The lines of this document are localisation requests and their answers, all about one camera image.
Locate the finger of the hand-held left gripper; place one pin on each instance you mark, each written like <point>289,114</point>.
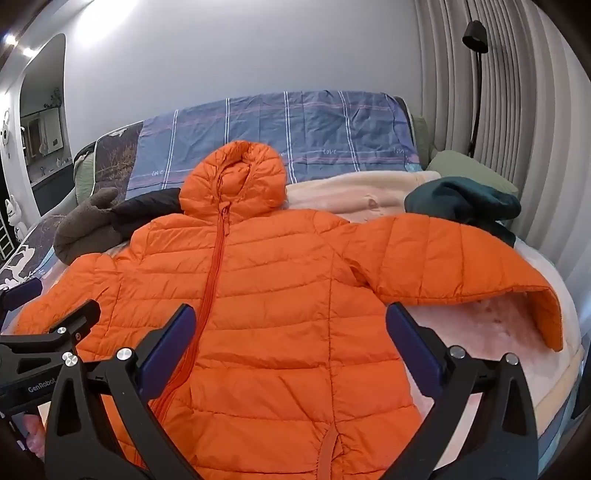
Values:
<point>69,325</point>
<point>23,291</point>

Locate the pale pink fluffy blanket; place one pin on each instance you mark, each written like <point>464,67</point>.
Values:
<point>485,332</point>

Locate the dark teal garment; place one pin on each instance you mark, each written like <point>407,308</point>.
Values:
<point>466,203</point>

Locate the white cat figurine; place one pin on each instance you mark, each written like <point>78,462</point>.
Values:
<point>14,210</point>

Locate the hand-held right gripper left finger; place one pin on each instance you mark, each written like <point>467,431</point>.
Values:
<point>171,339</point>

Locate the orange puffer jacket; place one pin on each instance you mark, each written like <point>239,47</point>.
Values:
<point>277,300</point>

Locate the dark tree-print pillow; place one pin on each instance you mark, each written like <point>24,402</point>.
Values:
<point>117,159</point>

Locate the dark printed bed cover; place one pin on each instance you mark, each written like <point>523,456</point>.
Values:
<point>27,258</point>

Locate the cream fleece garment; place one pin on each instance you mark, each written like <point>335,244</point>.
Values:
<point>351,196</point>

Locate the black floor lamp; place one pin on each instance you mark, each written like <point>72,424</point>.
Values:
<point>475,41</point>

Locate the bed mattress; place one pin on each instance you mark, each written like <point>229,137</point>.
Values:
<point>561,406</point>

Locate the white pleated curtain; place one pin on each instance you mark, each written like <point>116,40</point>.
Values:
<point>521,115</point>

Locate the person's left hand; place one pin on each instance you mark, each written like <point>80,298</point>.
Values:
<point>33,431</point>

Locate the green pillow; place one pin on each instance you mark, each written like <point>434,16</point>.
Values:
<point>471,168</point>
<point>85,173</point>

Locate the black garment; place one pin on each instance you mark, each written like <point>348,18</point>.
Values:
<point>147,210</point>

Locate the arched wall mirror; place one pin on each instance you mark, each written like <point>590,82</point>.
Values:
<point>44,115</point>

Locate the blue plaid bed sheet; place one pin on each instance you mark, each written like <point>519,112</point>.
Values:
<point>300,124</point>

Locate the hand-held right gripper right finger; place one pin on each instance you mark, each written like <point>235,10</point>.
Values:
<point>411,344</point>

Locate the grey-brown fleece garment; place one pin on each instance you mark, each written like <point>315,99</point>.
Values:
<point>85,230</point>

